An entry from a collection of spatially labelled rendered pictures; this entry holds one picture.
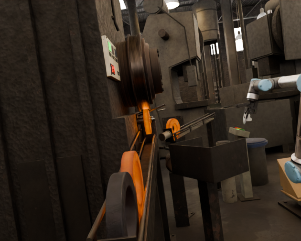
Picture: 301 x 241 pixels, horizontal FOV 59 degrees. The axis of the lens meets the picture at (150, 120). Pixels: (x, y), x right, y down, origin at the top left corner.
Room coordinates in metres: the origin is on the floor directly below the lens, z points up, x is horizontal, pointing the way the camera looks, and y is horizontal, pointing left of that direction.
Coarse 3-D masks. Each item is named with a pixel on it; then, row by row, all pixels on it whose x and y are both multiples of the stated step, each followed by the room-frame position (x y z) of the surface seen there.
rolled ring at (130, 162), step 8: (128, 152) 0.75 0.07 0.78; (136, 152) 0.78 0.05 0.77; (128, 160) 0.70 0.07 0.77; (136, 160) 0.76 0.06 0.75; (120, 168) 0.69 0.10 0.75; (128, 168) 0.68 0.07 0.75; (136, 168) 0.81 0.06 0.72; (136, 176) 0.81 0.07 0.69; (136, 184) 0.81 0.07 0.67; (136, 192) 0.69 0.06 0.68
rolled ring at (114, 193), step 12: (120, 180) 0.53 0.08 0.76; (132, 180) 0.63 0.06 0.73; (108, 192) 0.51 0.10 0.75; (120, 192) 0.51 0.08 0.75; (132, 192) 0.62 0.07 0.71; (108, 204) 0.49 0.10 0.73; (120, 204) 0.49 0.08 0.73; (132, 204) 0.63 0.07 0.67; (108, 216) 0.48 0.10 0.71; (120, 216) 0.48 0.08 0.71; (132, 216) 0.62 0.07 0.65; (108, 228) 0.48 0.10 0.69; (120, 228) 0.48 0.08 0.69; (132, 228) 0.61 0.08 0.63
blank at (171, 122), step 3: (168, 120) 2.06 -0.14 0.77; (171, 120) 2.05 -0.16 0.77; (174, 120) 2.08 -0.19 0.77; (177, 120) 2.12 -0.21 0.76; (168, 123) 2.04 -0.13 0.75; (171, 123) 2.04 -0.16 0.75; (174, 123) 2.08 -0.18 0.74; (177, 123) 2.11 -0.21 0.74; (168, 126) 2.02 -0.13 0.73; (171, 126) 2.04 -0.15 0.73; (174, 126) 2.11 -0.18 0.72; (177, 126) 2.11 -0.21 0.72; (174, 129) 2.12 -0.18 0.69; (177, 129) 2.10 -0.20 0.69; (177, 135) 2.09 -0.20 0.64
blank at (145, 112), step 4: (144, 112) 1.60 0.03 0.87; (148, 112) 1.60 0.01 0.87; (144, 116) 1.58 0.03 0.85; (148, 116) 1.58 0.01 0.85; (144, 120) 1.58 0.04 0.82; (148, 120) 1.57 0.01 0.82; (144, 124) 1.58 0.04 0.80; (148, 124) 1.58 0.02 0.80; (148, 128) 1.58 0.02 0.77; (148, 132) 1.61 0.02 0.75
